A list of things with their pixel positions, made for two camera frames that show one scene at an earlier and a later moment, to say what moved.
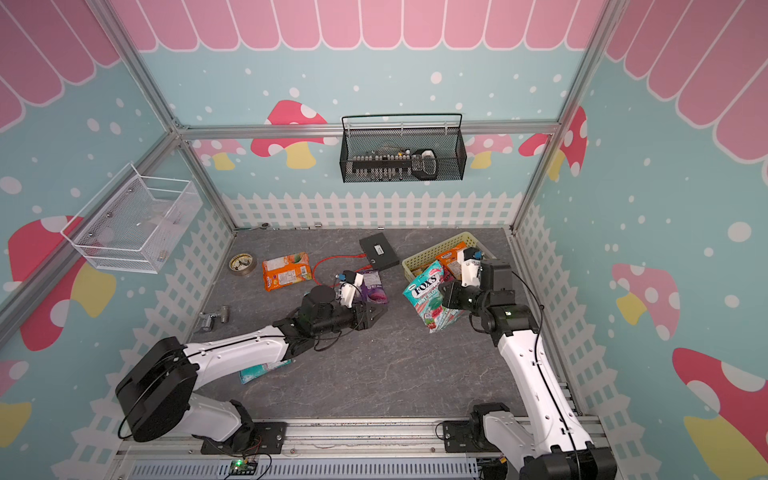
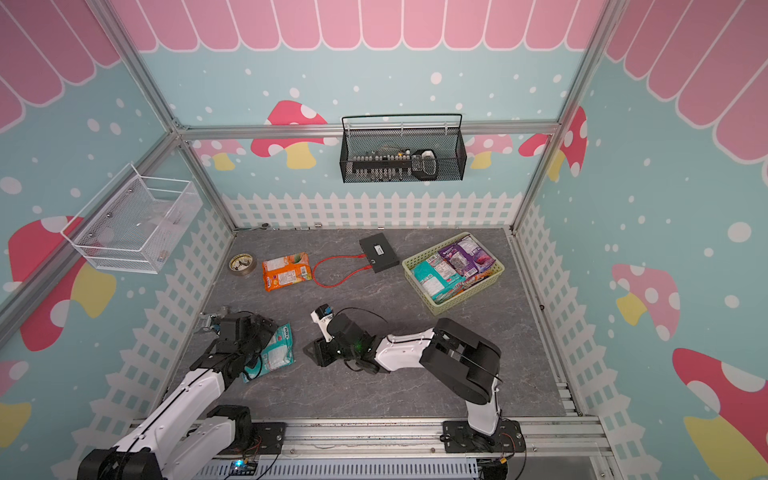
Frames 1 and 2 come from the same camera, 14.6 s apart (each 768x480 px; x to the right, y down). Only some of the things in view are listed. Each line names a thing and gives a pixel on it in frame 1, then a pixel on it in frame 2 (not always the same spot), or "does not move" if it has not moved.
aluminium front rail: (407, 449) does not move
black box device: (379, 251) does not move
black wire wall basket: (402, 147) does not move
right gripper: (452, 296) to (318, 352)
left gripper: (363, 320) to (264, 334)
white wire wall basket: (134, 222) does not move
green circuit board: (242, 467) does not move
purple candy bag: (371, 287) to (467, 257)
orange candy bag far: (284, 271) does not move
